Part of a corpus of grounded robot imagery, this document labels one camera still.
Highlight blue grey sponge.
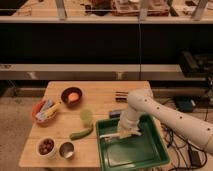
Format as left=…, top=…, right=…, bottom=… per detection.
left=109, top=110, right=122, bottom=118

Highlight orange bowl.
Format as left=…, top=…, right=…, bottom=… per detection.
left=31, top=100, right=56, bottom=126

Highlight light green cup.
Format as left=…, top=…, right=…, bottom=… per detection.
left=80, top=109, right=92, bottom=127

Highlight white dish brush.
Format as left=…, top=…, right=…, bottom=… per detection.
left=99, top=133, right=119, bottom=139

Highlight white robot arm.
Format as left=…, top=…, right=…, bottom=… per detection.
left=118, top=89, right=213, bottom=155

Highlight green plastic tray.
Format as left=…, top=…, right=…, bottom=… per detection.
left=96, top=115, right=169, bottom=171

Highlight dark brown bowl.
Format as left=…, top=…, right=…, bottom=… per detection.
left=61, top=87, right=82, bottom=108

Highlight yellow corn toy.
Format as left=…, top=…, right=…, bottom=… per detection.
left=44, top=102, right=61, bottom=118

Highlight black box on shelf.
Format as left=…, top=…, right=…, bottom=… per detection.
left=179, top=51, right=213, bottom=78

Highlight grey blue cloth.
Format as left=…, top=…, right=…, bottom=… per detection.
left=35, top=99, right=53, bottom=121

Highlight black cables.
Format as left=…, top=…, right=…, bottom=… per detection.
left=159, top=123, right=209, bottom=171

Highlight silver metal cup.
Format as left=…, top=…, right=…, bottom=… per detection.
left=59, top=142, right=74, bottom=159

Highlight dark striped block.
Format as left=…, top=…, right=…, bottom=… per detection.
left=115, top=91, right=128, bottom=102

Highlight green cucumber toy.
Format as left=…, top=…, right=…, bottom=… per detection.
left=69, top=126, right=93, bottom=141

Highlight orange egg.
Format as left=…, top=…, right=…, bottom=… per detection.
left=68, top=93, right=79, bottom=102

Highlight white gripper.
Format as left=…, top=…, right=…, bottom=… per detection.
left=117, top=107, right=142, bottom=139

